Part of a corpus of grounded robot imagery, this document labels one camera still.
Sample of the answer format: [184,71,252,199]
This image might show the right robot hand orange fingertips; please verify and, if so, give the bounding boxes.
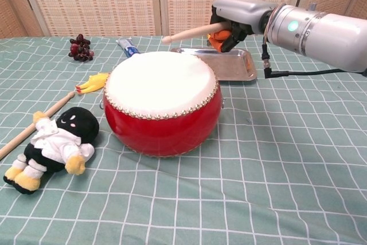
[208,0,280,54]

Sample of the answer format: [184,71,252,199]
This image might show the wooden drumstick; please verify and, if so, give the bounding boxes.
[0,91,76,161]
[162,22,232,45]

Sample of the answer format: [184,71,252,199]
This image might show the silver metal tray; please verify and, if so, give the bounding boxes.
[170,46,258,83]

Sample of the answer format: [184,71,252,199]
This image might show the red drum white skin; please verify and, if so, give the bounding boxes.
[102,51,226,158]

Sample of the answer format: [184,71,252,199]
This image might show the blue white toothpaste tube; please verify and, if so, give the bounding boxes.
[115,37,141,58]

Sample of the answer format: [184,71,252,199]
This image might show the yellow rubber chicken toy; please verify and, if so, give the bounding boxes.
[75,72,112,95]

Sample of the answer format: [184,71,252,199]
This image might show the dark purple grape bunch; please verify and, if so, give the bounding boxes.
[68,33,95,63]

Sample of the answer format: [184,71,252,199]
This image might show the green checked tablecloth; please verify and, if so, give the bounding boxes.
[0,34,367,245]

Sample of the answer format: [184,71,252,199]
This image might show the black plush doll white shirt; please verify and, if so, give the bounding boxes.
[3,106,100,195]

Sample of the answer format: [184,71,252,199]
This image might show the black arm cable with plug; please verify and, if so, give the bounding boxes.
[260,34,345,79]

